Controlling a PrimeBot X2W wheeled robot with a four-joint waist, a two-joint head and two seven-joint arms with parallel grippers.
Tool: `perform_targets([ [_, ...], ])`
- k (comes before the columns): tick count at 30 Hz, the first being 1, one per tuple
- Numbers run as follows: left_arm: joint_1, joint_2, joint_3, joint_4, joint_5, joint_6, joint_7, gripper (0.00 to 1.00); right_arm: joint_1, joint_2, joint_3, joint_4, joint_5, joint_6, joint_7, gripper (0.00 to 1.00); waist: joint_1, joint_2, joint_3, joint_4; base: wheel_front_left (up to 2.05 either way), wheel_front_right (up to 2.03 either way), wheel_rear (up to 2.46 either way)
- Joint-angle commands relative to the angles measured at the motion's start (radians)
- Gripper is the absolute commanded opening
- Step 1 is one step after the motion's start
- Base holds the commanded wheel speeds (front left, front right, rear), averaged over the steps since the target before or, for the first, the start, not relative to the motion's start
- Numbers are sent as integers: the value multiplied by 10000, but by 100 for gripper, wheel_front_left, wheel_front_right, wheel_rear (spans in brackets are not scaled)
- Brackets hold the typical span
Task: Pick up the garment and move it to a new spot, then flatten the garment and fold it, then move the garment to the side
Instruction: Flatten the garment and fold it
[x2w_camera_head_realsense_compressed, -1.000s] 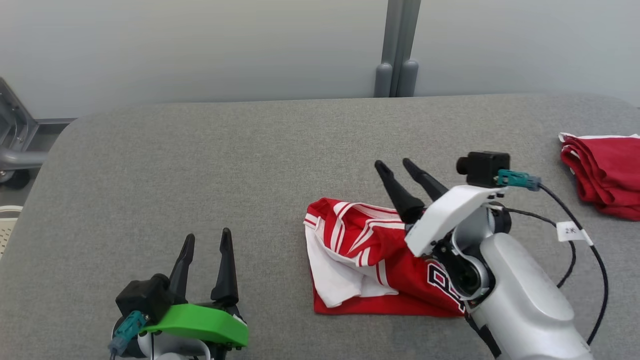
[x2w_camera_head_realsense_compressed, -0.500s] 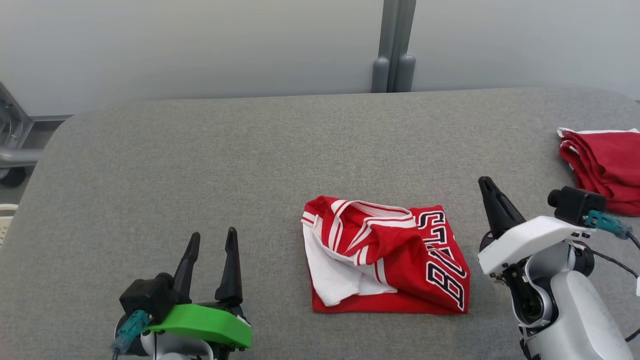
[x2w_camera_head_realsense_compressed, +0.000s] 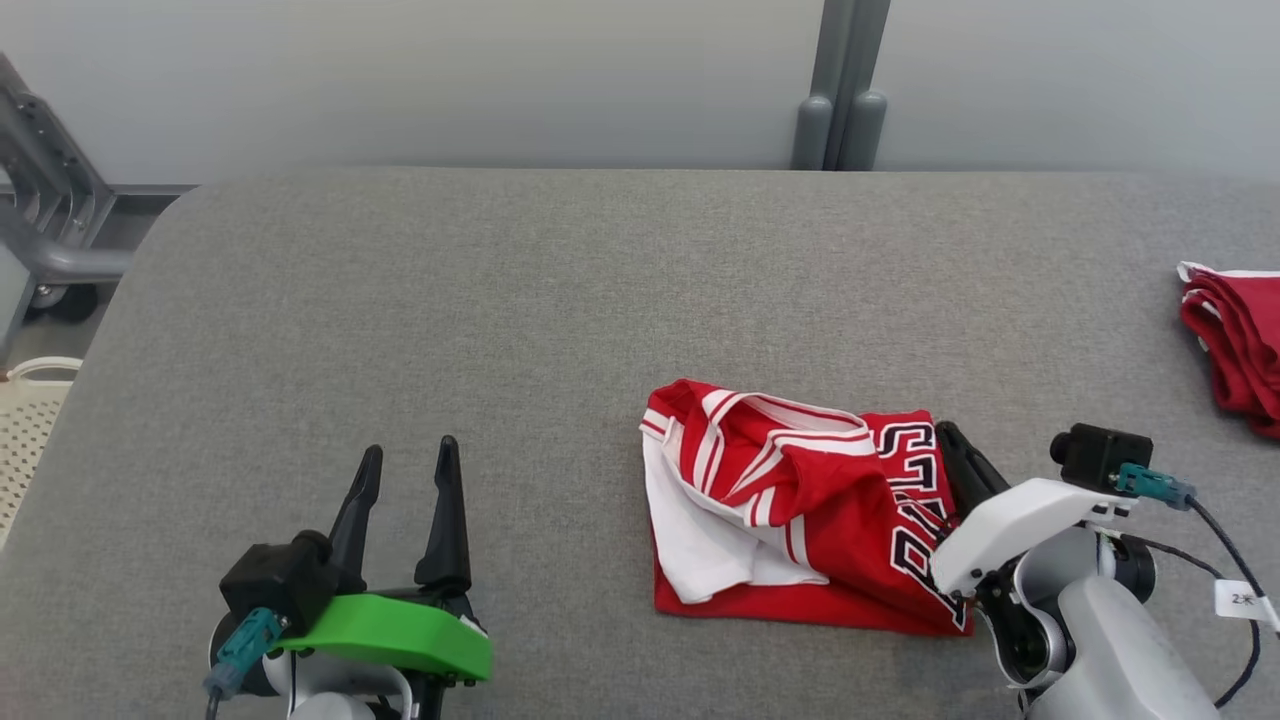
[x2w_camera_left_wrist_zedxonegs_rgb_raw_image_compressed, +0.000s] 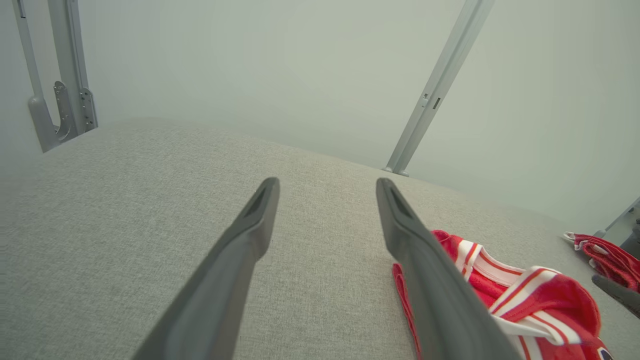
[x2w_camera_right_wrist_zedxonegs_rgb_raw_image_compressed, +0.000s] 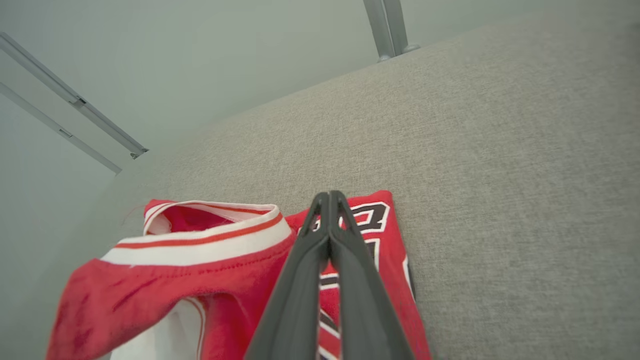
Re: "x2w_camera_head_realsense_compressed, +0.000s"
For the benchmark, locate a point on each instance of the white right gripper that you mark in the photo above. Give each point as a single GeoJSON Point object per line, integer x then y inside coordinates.
{"type": "Point", "coordinates": [1010, 525]}

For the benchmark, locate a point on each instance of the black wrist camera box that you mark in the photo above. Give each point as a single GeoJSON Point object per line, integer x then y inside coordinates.
{"type": "Point", "coordinates": [1100, 455]}
{"type": "Point", "coordinates": [275, 580]}

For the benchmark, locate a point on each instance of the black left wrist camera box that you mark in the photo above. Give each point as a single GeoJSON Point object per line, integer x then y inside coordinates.
{"type": "Point", "coordinates": [275, 580]}

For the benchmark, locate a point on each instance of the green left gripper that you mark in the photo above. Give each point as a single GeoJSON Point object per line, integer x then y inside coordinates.
{"type": "Point", "coordinates": [400, 635]}

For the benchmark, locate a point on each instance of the grey metal frame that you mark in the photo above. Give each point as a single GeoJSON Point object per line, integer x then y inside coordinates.
{"type": "Point", "coordinates": [60, 262]}

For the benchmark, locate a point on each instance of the red and white jersey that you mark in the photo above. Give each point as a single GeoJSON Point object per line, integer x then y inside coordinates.
{"type": "Point", "coordinates": [830, 510]}

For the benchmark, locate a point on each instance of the red shorts with white trim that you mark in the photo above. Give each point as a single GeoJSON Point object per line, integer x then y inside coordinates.
{"type": "Point", "coordinates": [1245, 340]}

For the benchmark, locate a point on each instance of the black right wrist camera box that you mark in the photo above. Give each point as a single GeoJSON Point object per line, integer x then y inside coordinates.
{"type": "Point", "coordinates": [1100, 455]}

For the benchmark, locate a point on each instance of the grey partition post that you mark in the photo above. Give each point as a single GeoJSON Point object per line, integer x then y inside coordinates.
{"type": "Point", "coordinates": [840, 90]}

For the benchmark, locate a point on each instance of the white perforated laundry basket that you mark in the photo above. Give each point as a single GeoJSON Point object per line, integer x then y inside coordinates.
{"type": "Point", "coordinates": [30, 430]}

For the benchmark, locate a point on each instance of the black caster wheel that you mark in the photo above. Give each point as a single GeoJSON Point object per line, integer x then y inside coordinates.
{"type": "Point", "coordinates": [70, 302]}

